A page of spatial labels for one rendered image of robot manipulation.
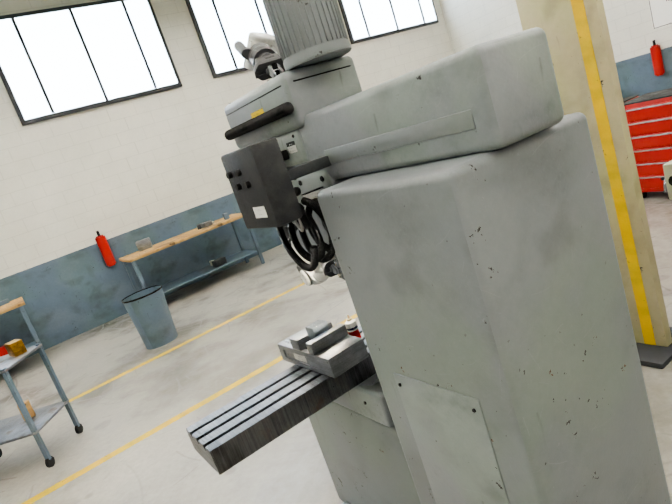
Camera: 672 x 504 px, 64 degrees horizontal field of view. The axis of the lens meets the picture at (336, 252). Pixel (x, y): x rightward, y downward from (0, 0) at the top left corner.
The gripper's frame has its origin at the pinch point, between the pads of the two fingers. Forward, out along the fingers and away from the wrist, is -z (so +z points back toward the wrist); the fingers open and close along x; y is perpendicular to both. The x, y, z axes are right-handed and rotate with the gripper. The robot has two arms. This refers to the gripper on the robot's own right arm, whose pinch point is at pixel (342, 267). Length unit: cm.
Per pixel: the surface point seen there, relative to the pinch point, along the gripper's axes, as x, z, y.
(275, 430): -41, -27, 33
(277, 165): -17, -48, -43
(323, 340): -16.5, -12.3, 17.8
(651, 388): 135, 27, 124
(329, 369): -18.8, -20.8, 24.3
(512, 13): 665, 836, -139
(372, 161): 6, -50, -36
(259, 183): -23, -48, -40
